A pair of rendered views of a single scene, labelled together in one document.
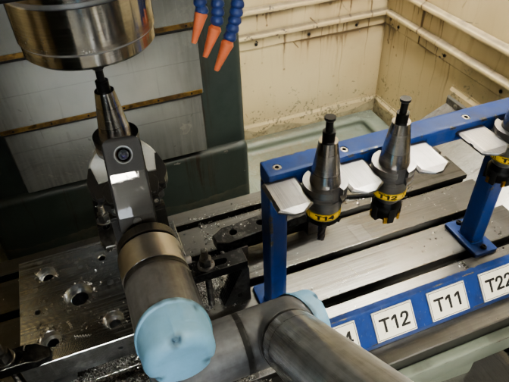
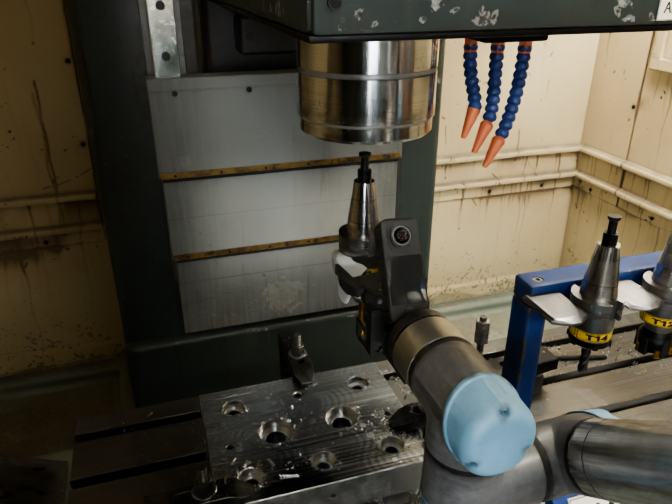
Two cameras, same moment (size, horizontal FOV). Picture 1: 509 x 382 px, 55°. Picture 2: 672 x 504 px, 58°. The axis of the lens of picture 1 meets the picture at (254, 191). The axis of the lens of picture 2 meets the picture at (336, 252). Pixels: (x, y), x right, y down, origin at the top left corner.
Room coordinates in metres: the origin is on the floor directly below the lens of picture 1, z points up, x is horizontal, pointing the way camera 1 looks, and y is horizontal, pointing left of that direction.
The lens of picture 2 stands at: (-0.13, 0.21, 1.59)
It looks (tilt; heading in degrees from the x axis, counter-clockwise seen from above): 25 degrees down; 2
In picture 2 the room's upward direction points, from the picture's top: straight up
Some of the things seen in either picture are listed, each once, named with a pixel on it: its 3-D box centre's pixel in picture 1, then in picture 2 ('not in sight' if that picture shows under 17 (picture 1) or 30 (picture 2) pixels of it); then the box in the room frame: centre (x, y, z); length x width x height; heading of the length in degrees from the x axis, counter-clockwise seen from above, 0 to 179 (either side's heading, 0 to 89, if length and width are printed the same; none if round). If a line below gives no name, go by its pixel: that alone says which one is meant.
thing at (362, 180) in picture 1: (359, 177); (632, 296); (0.54, -0.15, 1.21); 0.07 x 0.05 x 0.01; 19
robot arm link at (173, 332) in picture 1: (169, 319); (469, 406); (0.30, 0.10, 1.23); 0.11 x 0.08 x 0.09; 19
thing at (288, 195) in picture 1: (288, 197); (558, 309); (0.50, -0.05, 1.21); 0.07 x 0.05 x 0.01; 19
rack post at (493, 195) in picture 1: (488, 183); not in sight; (0.70, -0.44, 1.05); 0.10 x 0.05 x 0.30; 19
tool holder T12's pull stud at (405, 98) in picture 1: (403, 109); not in sight; (0.56, -0.20, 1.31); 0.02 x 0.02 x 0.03
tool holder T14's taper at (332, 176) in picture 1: (326, 160); (603, 269); (0.52, -0.10, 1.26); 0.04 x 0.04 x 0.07
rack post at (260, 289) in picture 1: (274, 250); (515, 390); (0.56, -0.03, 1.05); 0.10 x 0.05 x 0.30; 19
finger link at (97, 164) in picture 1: (103, 180); (344, 280); (0.54, 0.21, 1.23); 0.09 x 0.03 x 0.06; 33
